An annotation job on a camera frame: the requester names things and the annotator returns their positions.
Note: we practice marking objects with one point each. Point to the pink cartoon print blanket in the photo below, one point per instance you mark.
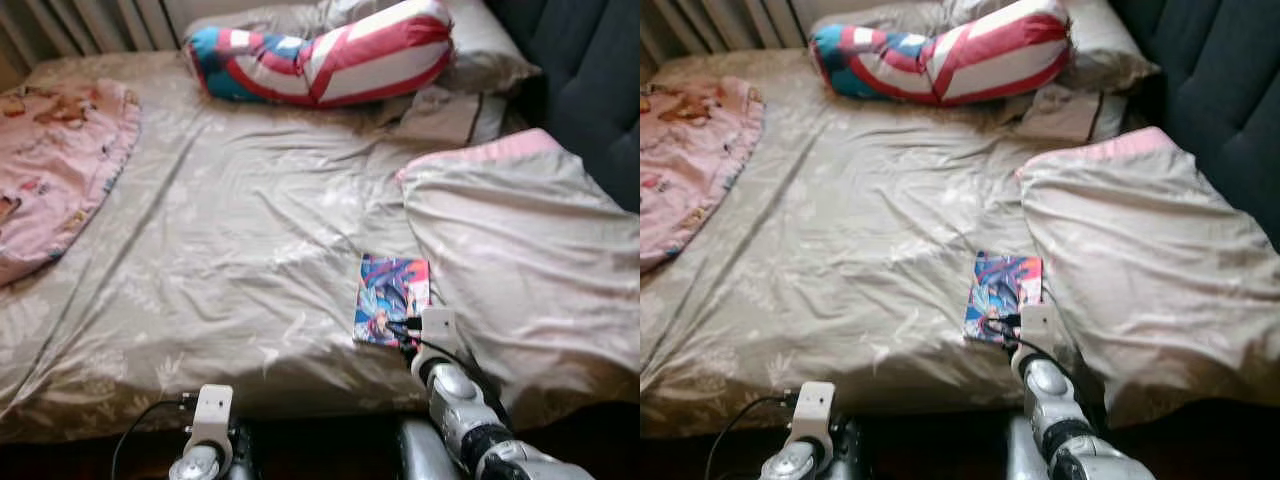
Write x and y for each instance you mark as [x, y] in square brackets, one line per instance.
[60, 170]
[690, 160]

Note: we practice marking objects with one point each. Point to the colourful comic book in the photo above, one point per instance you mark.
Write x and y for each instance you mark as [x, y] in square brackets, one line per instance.
[385, 290]
[995, 290]

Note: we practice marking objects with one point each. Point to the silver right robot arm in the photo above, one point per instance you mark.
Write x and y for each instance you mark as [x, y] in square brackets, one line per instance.
[455, 390]
[1045, 385]

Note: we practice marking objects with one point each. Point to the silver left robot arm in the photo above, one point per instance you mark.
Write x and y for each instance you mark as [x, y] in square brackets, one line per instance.
[795, 465]
[200, 465]

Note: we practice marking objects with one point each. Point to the beige pillow with pink edge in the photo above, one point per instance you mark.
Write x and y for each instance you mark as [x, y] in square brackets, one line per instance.
[1150, 260]
[520, 260]

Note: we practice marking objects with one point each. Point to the grey pleated curtain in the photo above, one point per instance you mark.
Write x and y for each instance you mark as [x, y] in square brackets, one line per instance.
[720, 20]
[90, 20]

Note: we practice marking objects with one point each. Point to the grey floral bed sheet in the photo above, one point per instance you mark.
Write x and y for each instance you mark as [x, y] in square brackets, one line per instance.
[880, 250]
[250, 250]

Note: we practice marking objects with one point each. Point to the silver right robot leg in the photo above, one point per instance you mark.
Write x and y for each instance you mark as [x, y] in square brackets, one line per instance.
[1025, 455]
[425, 455]

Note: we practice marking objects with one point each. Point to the red striped bolster pillow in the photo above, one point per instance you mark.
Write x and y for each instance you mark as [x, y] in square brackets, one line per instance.
[330, 65]
[950, 60]

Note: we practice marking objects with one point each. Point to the white cloth with dark stripe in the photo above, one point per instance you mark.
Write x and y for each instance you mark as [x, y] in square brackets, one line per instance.
[1065, 115]

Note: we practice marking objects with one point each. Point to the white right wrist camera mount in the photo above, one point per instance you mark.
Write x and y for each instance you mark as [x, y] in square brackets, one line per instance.
[440, 325]
[1038, 322]

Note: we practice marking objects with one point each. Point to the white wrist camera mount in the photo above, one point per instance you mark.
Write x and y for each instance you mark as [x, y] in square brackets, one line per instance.
[1038, 322]
[213, 410]
[815, 405]
[440, 325]

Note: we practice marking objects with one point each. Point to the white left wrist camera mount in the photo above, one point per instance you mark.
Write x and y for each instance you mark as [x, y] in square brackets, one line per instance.
[815, 405]
[213, 410]

